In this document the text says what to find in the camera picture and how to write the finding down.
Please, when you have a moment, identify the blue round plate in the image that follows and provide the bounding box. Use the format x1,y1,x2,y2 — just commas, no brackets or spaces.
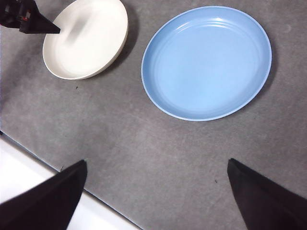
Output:
141,5,273,122

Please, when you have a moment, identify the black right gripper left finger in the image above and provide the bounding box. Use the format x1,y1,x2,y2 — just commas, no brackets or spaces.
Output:
0,160,87,230

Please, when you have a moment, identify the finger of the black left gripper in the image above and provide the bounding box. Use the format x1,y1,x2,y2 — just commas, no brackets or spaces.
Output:
19,0,61,35

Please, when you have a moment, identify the white round plate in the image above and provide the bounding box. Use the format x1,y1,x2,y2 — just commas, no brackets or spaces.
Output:
42,0,130,81

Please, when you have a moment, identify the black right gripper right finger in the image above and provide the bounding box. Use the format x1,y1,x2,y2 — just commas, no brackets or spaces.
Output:
227,158,307,230

